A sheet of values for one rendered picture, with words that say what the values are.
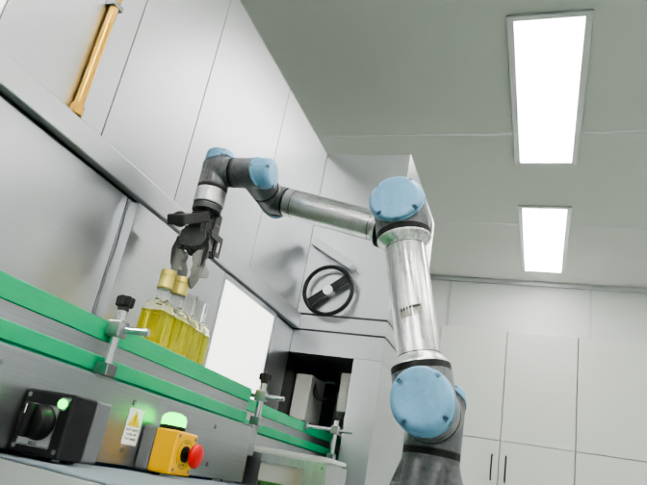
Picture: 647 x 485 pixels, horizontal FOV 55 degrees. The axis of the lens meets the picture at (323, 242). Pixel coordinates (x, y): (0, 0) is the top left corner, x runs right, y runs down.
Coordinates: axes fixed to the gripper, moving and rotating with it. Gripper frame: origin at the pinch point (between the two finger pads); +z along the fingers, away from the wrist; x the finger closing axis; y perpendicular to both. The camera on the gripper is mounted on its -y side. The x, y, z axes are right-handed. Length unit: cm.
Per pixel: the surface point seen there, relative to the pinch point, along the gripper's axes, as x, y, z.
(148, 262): 12.2, 2.0, -4.9
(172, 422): -20.1, -21.1, 32.2
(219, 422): -15.2, 4.5, 29.3
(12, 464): -23, -57, 41
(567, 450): -91, 386, -15
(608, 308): -119, 429, -139
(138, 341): -14.0, -28.4, 20.3
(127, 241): 12.1, -7.7, -6.3
